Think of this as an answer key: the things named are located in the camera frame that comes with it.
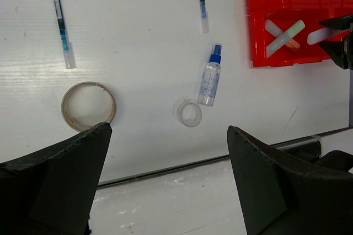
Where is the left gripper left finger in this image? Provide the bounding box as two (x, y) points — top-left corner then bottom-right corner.
(1, 122), (112, 234)

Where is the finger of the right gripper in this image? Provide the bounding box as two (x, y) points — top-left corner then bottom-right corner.
(318, 14), (353, 30)
(318, 35), (352, 70)

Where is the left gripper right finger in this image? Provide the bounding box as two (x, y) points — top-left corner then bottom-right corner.
(227, 126), (352, 234)

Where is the pink highlighter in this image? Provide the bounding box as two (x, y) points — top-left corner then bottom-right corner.
(307, 27), (344, 45)

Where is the green highlighter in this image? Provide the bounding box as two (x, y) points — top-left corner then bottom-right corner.
(265, 19), (305, 58)

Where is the orange highlighter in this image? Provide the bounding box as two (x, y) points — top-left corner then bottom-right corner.
(265, 19), (300, 56)

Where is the small clear tape roll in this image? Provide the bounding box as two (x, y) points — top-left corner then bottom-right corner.
(176, 100), (202, 128)

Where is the blue spray bottle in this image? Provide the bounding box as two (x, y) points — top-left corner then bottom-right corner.
(197, 44), (222, 106)

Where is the blue pen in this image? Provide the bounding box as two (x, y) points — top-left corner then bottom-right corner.
(53, 0), (76, 70)
(200, 0), (209, 34)

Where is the red compartment tray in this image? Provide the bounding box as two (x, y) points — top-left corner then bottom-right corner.
(247, 0), (352, 67)

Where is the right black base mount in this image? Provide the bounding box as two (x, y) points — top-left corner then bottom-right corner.
(272, 136), (352, 172)

